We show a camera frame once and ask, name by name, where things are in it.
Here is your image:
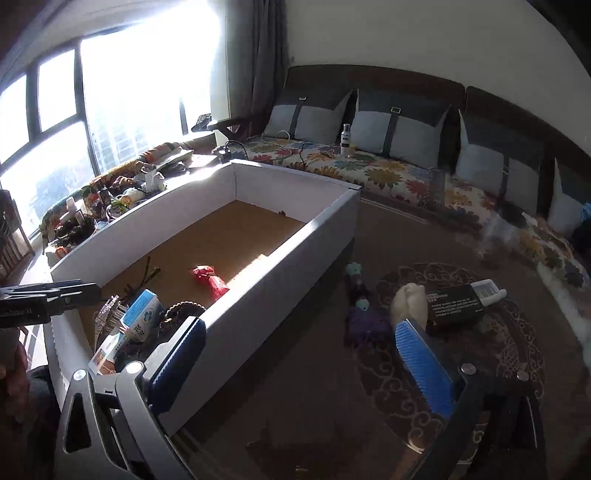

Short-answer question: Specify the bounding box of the dark cloth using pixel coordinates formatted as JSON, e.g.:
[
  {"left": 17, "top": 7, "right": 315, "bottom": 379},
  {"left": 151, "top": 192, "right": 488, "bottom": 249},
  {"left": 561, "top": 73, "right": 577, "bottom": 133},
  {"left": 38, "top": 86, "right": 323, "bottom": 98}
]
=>
[{"left": 571, "top": 203, "right": 591, "bottom": 252}]

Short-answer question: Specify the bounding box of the yellow and white cloth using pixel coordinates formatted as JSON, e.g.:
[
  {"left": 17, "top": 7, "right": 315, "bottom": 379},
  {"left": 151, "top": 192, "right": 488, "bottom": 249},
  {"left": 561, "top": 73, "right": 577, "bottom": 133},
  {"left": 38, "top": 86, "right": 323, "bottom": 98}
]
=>
[{"left": 390, "top": 283, "right": 428, "bottom": 326}]

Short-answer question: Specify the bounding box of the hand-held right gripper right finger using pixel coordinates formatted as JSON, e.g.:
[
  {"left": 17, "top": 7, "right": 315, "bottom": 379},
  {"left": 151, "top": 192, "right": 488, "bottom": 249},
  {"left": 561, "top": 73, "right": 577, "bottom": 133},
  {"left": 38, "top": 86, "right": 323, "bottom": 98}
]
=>
[{"left": 394, "top": 319, "right": 548, "bottom": 480}]

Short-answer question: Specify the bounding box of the black rectangular box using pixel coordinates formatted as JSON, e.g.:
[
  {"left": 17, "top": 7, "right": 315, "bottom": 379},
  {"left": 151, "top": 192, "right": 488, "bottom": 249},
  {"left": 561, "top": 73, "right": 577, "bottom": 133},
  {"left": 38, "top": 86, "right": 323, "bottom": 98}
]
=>
[{"left": 425, "top": 282, "right": 485, "bottom": 329}]

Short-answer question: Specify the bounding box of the cluster of windowsill trinkets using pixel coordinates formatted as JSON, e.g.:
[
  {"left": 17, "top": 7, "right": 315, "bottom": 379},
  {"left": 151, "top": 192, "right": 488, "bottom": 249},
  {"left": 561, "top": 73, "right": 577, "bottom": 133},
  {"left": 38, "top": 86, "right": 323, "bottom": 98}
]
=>
[{"left": 41, "top": 141, "right": 195, "bottom": 254}]

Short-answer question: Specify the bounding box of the red packet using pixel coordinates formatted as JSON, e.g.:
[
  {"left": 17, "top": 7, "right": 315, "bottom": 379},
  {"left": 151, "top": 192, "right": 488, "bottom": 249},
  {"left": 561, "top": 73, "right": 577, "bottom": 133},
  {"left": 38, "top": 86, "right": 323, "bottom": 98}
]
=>
[{"left": 191, "top": 265, "right": 230, "bottom": 303}]

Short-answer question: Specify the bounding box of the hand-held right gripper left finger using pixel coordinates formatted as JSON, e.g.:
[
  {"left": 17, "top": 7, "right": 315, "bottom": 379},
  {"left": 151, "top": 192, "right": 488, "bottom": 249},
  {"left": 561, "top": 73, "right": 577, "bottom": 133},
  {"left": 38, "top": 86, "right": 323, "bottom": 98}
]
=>
[{"left": 55, "top": 316, "right": 207, "bottom": 480}]

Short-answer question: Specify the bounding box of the window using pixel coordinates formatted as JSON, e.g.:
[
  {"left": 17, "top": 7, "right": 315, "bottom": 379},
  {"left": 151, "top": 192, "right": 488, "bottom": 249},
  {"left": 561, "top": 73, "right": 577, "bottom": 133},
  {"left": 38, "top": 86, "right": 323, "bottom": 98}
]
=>
[{"left": 0, "top": 0, "right": 227, "bottom": 241}]

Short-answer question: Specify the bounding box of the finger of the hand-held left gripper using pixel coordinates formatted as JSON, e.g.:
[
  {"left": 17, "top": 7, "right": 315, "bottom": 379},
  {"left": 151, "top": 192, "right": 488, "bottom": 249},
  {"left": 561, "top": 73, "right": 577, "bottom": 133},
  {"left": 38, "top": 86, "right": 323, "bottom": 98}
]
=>
[{"left": 46, "top": 281, "right": 103, "bottom": 309}]

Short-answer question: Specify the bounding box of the clear jar with black lid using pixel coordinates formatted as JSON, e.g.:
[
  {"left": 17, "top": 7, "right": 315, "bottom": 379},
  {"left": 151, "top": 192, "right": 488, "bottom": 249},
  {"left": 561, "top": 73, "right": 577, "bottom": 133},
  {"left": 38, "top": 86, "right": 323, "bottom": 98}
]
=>
[{"left": 480, "top": 203, "right": 525, "bottom": 259}]

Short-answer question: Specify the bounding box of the thin brown stick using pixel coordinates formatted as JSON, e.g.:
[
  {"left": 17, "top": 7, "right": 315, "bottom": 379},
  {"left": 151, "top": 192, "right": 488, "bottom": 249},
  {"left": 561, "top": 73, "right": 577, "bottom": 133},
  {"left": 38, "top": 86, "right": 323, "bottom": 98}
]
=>
[{"left": 127, "top": 256, "right": 162, "bottom": 291}]

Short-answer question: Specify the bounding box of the person's left forearm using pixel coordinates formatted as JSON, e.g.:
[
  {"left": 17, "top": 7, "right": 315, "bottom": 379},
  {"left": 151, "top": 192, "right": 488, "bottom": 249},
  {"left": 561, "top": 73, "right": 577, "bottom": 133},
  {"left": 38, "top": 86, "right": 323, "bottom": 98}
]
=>
[{"left": 0, "top": 325, "right": 33, "bottom": 416}]

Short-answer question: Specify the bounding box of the sofa with floral cover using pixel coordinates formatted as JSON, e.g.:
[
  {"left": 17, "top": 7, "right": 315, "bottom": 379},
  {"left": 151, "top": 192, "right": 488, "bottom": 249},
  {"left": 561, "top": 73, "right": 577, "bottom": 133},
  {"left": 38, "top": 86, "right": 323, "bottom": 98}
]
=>
[{"left": 212, "top": 65, "right": 591, "bottom": 296}]

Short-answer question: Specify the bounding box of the white and blue medicine box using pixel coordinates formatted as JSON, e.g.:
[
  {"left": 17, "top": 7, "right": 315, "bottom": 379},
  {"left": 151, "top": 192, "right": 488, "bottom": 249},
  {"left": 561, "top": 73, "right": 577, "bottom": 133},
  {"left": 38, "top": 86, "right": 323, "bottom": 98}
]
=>
[{"left": 88, "top": 290, "right": 167, "bottom": 374}]

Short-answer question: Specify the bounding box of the silver hair clip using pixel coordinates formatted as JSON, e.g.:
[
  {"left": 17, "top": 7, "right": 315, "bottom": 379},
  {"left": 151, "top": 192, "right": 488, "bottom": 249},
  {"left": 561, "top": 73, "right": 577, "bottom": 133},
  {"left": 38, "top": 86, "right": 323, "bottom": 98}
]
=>
[{"left": 95, "top": 295, "right": 127, "bottom": 337}]

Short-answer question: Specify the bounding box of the wooden rack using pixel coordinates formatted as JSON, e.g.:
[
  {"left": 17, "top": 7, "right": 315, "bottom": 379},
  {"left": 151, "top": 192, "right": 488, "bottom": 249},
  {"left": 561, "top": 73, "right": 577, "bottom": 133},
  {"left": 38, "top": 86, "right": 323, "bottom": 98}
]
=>
[{"left": 0, "top": 189, "right": 35, "bottom": 278}]

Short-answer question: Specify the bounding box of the grey pillow with strap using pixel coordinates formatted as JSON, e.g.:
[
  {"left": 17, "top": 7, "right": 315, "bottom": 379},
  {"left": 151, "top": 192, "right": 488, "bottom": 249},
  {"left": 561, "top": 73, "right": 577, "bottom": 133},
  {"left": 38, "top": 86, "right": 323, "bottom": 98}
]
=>
[
  {"left": 547, "top": 158, "right": 591, "bottom": 236},
  {"left": 355, "top": 89, "right": 452, "bottom": 169},
  {"left": 455, "top": 110, "right": 548, "bottom": 204},
  {"left": 262, "top": 88, "right": 356, "bottom": 145}
]

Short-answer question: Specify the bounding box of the grey curtain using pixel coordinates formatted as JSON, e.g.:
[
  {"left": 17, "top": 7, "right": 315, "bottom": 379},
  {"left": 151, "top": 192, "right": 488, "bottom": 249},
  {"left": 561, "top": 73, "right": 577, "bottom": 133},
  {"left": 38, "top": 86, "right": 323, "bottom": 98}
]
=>
[{"left": 224, "top": 0, "right": 289, "bottom": 139}]

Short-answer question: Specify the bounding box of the large white cardboard box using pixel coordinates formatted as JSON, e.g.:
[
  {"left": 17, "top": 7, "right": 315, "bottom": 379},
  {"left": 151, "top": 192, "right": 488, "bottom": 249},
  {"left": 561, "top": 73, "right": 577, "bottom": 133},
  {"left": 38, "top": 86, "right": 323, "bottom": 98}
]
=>
[{"left": 48, "top": 159, "right": 362, "bottom": 437}]

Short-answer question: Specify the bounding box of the purple toy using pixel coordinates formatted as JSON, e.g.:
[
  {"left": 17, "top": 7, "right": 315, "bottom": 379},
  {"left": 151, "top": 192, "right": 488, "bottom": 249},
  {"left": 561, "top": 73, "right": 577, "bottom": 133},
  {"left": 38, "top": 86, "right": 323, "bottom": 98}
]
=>
[{"left": 345, "top": 263, "right": 393, "bottom": 347}]

